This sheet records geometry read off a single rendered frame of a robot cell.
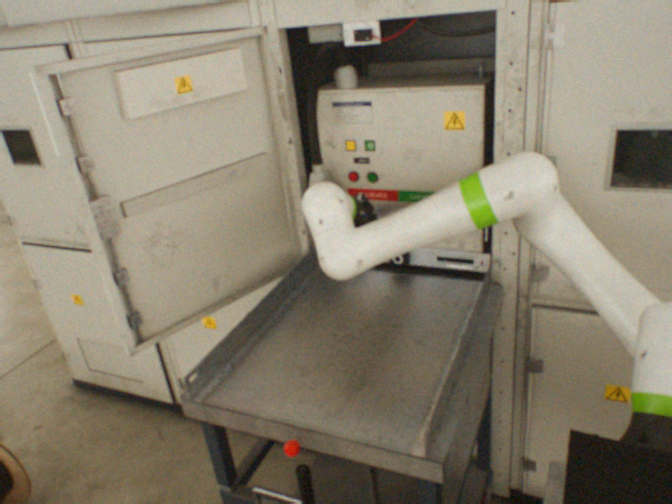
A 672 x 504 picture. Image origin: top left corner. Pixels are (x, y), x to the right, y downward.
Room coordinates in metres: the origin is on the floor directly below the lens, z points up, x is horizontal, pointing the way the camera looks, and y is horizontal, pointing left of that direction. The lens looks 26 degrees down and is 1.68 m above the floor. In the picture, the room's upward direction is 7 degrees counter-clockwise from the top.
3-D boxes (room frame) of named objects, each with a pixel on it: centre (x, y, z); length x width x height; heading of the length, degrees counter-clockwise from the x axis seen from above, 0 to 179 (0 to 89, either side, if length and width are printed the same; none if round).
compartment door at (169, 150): (1.48, 0.35, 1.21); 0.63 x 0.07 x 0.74; 132
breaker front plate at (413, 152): (1.54, -0.21, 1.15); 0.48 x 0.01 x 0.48; 63
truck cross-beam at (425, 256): (1.55, -0.22, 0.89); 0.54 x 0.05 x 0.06; 63
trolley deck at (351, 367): (1.20, -0.04, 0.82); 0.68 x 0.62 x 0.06; 153
